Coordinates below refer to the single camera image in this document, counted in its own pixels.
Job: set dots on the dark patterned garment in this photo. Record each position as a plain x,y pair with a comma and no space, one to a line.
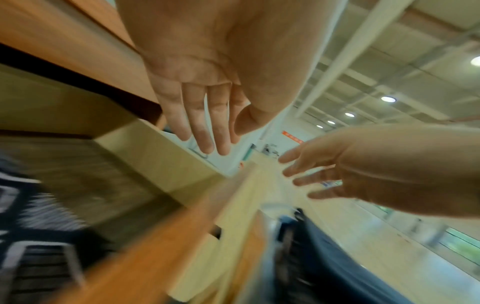
45,261

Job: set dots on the red wall banner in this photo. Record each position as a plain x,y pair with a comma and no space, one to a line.
292,137

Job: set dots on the person's right hand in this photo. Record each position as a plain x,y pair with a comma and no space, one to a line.
393,166

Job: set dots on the person's left hand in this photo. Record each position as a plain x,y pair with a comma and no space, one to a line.
232,53

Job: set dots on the brown wooden desk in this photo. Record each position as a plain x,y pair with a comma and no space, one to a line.
56,35

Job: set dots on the wooden drawer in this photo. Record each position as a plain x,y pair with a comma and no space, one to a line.
157,148

